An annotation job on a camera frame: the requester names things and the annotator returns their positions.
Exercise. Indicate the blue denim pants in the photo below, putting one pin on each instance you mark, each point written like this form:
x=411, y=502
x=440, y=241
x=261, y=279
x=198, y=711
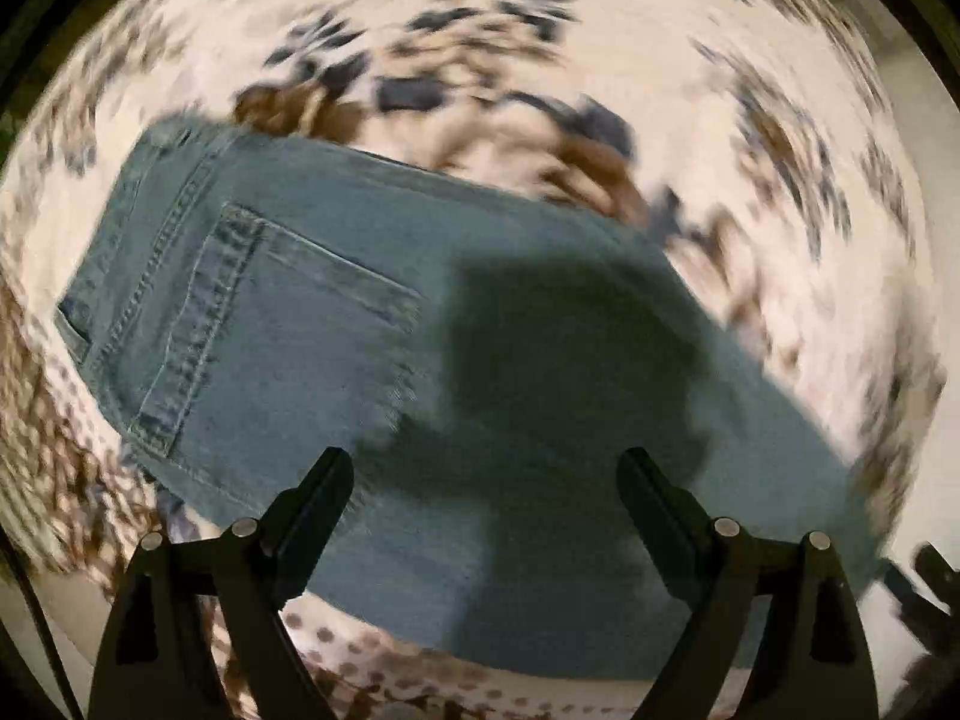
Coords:
x=300, y=360

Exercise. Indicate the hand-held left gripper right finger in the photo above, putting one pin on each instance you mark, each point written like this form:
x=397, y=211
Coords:
x=652, y=525

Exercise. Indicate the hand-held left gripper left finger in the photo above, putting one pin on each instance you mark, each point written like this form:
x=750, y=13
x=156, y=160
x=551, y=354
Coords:
x=315, y=525

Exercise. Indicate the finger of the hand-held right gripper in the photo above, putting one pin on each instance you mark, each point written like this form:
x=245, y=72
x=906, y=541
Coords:
x=939, y=570
x=911, y=604

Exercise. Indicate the floral bed sheet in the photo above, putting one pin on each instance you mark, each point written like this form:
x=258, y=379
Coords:
x=525, y=52

